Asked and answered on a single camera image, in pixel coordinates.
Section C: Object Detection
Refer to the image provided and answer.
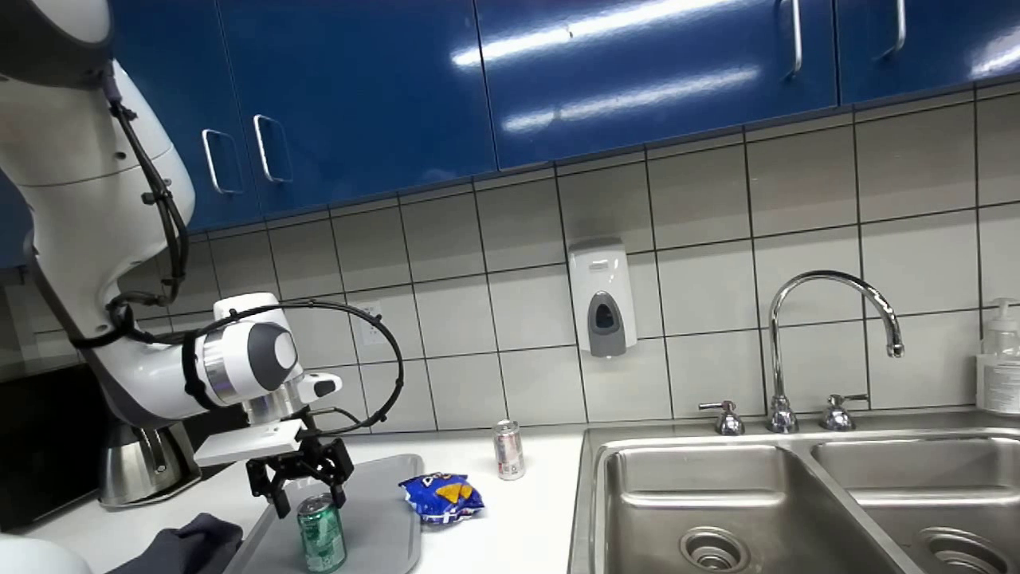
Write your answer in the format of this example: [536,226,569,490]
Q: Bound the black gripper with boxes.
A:
[246,439,353,519]

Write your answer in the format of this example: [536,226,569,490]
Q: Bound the green soda can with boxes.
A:
[297,496,348,574]

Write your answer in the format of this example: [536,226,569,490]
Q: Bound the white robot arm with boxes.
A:
[0,0,353,512]

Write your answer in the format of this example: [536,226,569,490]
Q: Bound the gray plastic tray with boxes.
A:
[222,453,424,574]

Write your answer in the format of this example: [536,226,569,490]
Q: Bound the dark blue cloth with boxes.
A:
[108,513,242,574]

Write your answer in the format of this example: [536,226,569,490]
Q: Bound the blue chip bag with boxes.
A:
[402,472,484,528]

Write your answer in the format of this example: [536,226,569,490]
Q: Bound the black steel coffee maker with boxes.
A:
[100,421,200,512]

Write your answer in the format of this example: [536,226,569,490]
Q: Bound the black microwave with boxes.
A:
[0,366,108,533]

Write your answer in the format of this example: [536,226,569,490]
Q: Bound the white soap dispenser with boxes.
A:
[572,242,639,357]

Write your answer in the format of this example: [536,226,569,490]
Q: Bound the blue upper cabinets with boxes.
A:
[0,0,1020,276]

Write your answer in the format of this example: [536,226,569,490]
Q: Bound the chrome faucet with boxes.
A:
[695,267,910,437]

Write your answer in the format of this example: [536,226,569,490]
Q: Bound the stainless steel sink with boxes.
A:
[569,428,1020,574]

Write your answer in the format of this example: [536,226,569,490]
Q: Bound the clear hand soap bottle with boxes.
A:
[974,299,1020,415]

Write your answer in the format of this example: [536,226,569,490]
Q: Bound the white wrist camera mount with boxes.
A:
[196,421,307,470]

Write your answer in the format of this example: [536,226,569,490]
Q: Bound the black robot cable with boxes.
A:
[60,61,408,433]

